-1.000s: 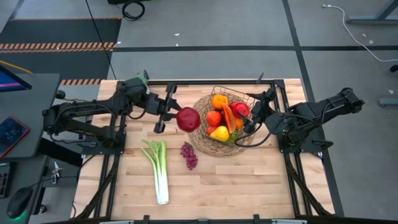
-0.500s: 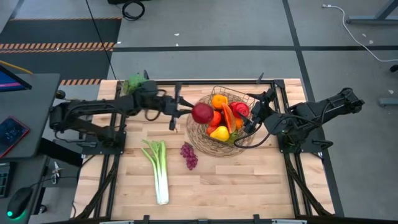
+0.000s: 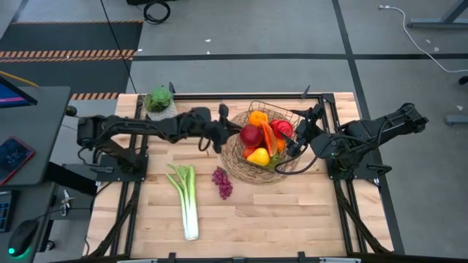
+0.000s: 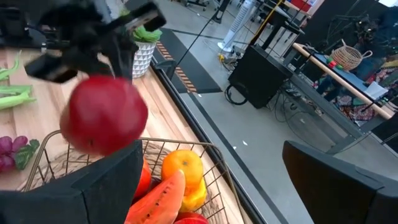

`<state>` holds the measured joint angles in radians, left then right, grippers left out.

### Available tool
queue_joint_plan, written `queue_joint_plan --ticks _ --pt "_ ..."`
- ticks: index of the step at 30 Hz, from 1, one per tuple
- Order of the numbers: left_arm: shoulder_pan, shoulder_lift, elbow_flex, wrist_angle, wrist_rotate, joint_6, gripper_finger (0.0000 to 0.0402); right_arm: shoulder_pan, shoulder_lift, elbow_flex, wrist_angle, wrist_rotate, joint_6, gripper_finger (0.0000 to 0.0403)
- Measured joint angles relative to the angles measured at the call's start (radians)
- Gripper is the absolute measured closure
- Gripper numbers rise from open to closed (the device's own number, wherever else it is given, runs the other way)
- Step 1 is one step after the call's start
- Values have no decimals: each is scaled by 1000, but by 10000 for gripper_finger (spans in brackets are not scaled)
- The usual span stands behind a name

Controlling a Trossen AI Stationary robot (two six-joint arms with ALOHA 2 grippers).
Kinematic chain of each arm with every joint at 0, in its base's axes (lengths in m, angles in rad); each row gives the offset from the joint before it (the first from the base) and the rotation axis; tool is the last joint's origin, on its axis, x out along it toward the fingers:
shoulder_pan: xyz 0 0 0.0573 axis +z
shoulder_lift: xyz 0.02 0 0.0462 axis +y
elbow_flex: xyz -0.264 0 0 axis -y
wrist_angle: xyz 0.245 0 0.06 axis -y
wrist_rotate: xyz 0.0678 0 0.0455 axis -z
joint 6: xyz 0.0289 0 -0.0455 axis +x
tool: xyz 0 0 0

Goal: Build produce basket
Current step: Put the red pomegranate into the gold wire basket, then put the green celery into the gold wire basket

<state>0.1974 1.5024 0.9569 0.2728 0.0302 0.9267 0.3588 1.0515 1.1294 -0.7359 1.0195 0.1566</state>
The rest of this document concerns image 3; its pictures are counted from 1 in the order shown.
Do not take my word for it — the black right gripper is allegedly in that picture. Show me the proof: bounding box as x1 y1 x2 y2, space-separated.
279 104 325 157

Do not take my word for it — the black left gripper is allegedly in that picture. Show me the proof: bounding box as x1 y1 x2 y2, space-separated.
189 104 244 154

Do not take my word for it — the pink red apple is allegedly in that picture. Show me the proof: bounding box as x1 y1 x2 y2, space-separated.
239 124 264 148

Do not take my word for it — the metal wire basket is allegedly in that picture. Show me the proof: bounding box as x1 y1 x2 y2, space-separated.
233 100 303 171

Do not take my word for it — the watermelon slice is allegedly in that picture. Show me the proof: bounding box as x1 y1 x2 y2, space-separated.
260 120 279 158

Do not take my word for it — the yellow apple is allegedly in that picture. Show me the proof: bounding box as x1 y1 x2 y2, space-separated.
246 147 271 167

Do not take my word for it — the green pear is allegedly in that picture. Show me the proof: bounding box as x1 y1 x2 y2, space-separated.
265 153 282 170

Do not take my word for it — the purple grape bunch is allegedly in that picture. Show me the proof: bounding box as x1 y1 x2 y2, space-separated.
211 167 234 201

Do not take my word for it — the celery stalk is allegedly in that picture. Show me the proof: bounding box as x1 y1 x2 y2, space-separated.
166 163 200 241

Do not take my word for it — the green plant in patterned pot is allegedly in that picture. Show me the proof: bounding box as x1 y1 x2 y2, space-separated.
143 85 179 121

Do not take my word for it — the grey desk foot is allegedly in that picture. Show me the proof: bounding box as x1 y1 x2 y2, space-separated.
445 114 468 126

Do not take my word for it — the small metal tool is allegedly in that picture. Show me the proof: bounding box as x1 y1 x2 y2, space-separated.
59 188 77 218

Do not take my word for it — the black striped floor mat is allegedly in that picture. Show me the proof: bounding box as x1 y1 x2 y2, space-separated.
0 20 145 102

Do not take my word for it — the dark grey side desk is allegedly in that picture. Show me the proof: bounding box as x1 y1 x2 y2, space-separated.
0 85 73 188

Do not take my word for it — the tablet in red case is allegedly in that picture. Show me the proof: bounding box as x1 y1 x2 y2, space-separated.
0 136 37 186

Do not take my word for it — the computer monitor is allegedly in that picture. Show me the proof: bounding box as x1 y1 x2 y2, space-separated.
0 75 39 110

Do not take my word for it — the black computer mouse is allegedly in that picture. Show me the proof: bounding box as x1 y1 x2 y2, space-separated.
7 218 39 258

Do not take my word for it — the black keyboard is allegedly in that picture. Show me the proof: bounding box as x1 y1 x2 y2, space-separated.
0 189 15 235

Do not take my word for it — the black aluminium table frame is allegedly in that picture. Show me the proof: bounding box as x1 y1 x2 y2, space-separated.
84 84 406 263

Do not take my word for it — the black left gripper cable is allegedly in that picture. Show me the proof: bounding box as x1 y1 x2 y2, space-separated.
197 135 213 153

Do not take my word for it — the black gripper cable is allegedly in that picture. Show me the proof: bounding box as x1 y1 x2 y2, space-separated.
273 135 332 175
197 135 213 153

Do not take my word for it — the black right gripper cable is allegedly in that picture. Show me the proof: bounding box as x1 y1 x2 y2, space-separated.
273 135 332 175

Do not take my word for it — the coiled black cable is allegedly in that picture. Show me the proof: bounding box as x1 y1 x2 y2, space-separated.
142 0 172 26

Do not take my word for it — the thin black cable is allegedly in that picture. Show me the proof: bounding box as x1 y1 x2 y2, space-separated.
99 0 140 96

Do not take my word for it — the white power cable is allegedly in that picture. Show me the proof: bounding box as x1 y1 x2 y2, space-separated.
377 3 468 74

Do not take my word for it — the grey desk leg frame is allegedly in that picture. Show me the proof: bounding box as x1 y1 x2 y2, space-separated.
406 0 468 30

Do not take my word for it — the yellow cable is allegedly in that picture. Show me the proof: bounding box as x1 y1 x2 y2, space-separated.
0 70 40 88

